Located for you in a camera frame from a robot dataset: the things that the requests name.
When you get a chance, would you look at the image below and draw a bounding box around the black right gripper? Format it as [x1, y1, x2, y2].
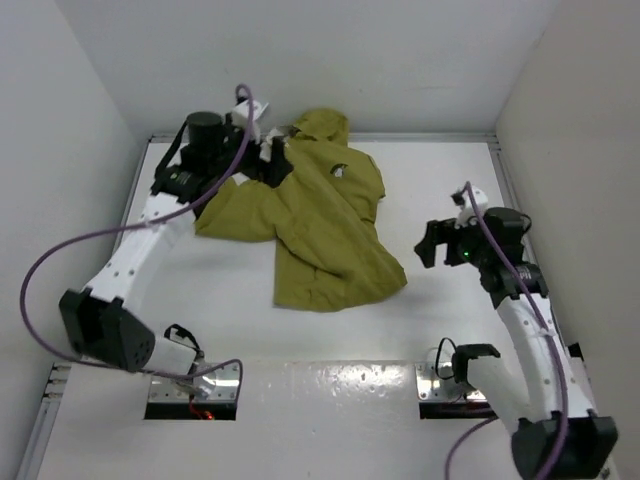
[414, 210, 491, 269]

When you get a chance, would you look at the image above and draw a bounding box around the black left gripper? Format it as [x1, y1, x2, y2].
[206, 113, 289, 187]

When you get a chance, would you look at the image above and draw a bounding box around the olive green hooded jacket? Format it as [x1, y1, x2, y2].
[194, 108, 407, 312]

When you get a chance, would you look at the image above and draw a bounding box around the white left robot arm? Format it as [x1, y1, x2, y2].
[59, 109, 289, 377]

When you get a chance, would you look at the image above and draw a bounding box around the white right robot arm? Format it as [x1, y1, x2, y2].
[414, 207, 618, 479]

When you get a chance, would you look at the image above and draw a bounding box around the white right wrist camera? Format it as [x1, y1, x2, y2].
[451, 184, 489, 228]

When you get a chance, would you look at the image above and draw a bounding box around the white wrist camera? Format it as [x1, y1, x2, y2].
[451, 184, 489, 228]
[231, 100, 269, 137]

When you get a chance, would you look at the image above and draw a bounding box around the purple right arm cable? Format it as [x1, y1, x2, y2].
[444, 180, 571, 480]

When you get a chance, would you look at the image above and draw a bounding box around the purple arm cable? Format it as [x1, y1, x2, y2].
[444, 180, 571, 480]
[19, 83, 244, 381]

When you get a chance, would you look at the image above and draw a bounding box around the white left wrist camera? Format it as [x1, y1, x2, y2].
[231, 100, 269, 137]

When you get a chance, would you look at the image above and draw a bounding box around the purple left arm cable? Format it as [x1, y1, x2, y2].
[19, 83, 244, 381]

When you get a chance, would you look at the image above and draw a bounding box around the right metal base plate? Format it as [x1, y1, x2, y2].
[414, 361, 486, 404]

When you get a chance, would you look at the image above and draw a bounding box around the metal base plate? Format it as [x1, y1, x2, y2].
[414, 361, 486, 404]
[148, 360, 243, 404]

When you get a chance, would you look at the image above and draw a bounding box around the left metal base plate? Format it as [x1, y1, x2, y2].
[148, 360, 243, 404]

